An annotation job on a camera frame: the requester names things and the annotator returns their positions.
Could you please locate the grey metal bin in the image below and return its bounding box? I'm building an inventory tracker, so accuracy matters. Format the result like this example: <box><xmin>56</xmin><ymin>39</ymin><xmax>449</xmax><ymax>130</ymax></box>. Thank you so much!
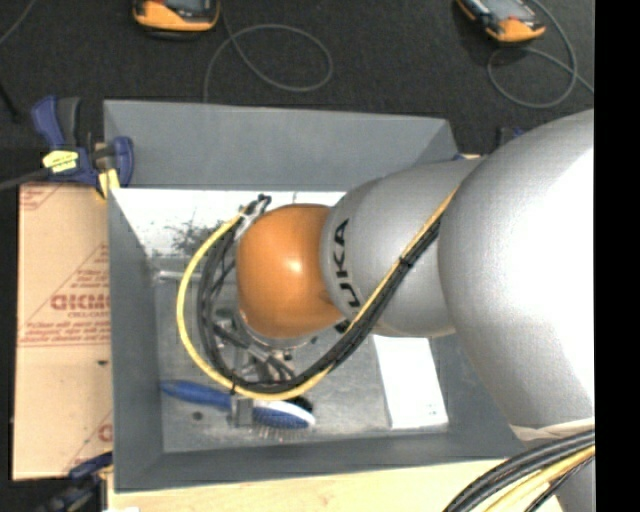
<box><xmin>102</xmin><ymin>99</ymin><xmax>527</xmax><ymax>491</ymax></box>

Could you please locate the blue handled brush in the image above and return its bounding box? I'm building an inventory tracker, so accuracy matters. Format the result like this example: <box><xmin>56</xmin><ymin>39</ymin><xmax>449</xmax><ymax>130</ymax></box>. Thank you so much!
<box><xmin>159</xmin><ymin>379</ymin><xmax>311</xmax><ymax>442</ymax></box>

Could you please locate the white flat box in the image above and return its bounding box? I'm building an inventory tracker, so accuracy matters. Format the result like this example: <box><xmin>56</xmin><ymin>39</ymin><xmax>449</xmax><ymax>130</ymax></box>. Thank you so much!
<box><xmin>372</xmin><ymin>334</ymin><xmax>450</xmax><ymax>431</ymax></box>

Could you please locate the brown cardboard board red print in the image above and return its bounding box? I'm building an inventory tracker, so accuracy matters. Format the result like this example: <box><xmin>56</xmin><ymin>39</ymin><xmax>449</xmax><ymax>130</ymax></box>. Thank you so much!
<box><xmin>10</xmin><ymin>182</ymin><xmax>115</xmax><ymax>481</ymax></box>

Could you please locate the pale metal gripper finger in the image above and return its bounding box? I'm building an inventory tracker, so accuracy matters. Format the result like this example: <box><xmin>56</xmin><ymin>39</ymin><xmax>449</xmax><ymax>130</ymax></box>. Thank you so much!
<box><xmin>231</xmin><ymin>397</ymin><xmax>256</xmax><ymax>429</ymax></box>

